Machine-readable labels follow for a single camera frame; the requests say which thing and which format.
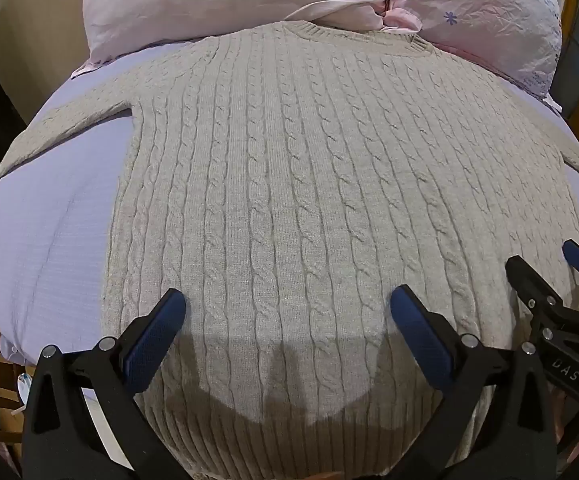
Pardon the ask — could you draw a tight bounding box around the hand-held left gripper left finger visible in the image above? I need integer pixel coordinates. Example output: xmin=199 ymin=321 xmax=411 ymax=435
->
xmin=22 ymin=287 xmax=187 ymax=480

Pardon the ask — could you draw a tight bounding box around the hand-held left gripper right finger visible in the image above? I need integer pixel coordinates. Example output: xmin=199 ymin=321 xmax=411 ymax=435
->
xmin=389 ymin=284 xmax=558 ymax=480

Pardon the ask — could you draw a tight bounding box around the beige cable-knit sweater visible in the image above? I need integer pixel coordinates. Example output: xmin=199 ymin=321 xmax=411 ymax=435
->
xmin=0 ymin=20 xmax=579 ymax=480

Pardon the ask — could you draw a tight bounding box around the lavender bed sheet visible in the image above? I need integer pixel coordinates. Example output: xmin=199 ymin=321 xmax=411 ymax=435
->
xmin=0 ymin=42 xmax=579 ymax=368

